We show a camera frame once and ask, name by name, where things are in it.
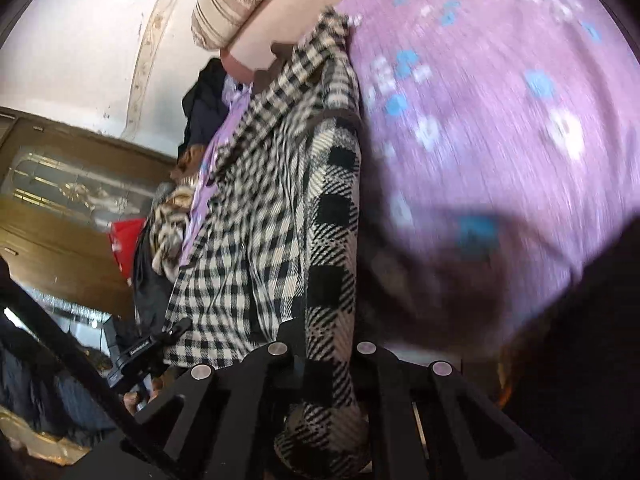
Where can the purple floral bedsheet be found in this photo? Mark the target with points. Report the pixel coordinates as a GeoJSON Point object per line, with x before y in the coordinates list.
{"type": "Point", "coordinates": [475, 135]}

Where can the gold ornate furniture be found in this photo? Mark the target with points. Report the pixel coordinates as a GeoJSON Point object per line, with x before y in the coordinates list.
{"type": "Point", "coordinates": [30, 440]}

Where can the red cloth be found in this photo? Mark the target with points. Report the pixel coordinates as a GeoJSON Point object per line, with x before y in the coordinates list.
{"type": "Point", "coordinates": [127, 245]}

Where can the dark blue jacket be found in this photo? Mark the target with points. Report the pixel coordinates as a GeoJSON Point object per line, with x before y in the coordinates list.
{"type": "Point", "coordinates": [35, 385]}

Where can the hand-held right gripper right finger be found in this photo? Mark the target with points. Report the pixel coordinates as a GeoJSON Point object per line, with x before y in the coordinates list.
{"type": "Point", "coordinates": [380, 375]}

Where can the brown animal print cloth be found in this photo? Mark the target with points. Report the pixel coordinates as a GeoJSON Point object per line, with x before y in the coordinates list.
{"type": "Point", "coordinates": [167, 230]}

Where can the person's dark clothing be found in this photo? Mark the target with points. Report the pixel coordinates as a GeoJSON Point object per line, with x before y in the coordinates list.
{"type": "Point", "coordinates": [590, 360]}

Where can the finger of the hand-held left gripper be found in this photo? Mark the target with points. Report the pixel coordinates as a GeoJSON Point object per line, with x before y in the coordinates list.
{"type": "Point", "coordinates": [175, 331]}

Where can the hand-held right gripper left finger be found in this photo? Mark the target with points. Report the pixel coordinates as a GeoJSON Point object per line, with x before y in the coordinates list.
{"type": "Point", "coordinates": [270, 375]}

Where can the wooden cabinet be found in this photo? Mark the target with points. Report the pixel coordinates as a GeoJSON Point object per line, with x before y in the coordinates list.
{"type": "Point", "coordinates": [50, 240]}

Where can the pink sofa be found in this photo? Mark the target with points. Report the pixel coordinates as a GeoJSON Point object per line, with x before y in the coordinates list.
{"type": "Point", "coordinates": [250, 55]}

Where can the person's left hand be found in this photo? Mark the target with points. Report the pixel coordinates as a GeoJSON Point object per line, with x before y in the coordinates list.
{"type": "Point", "coordinates": [136, 401]}

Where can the black garment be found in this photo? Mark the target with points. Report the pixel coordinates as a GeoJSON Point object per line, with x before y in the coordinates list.
{"type": "Point", "coordinates": [205, 105]}

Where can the black and cream checked coat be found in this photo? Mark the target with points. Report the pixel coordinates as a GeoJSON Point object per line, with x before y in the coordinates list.
{"type": "Point", "coordinates": [260, 210]}

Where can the striped cream pillow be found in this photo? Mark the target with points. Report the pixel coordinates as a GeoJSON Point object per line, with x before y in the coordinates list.
{"type": "Point", "coordinates": [235, 0]}

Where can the grey tweed cloth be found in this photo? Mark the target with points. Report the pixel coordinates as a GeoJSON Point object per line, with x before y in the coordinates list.
{"type": "Point", "coordinates": [162, 192]}

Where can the brown garment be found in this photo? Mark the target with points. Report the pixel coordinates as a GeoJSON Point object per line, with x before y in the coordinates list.
{"type": "Point", "coordinates": [187, 160]}

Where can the dark hanging garment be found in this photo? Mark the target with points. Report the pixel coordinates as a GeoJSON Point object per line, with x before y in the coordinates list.
{"type": "Point", "coordinates": [150, 290]}

